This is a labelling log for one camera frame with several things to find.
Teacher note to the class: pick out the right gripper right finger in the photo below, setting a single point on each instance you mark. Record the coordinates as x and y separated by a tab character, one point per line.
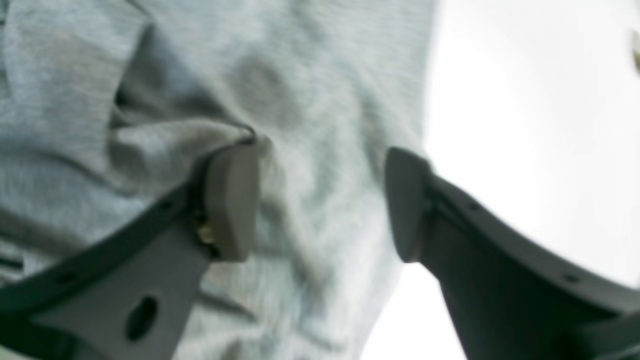
508	298

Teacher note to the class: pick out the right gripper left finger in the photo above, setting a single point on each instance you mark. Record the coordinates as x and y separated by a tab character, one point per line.
129	297

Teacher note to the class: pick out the grey T-shirt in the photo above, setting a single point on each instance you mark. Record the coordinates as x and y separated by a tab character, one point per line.
107	105

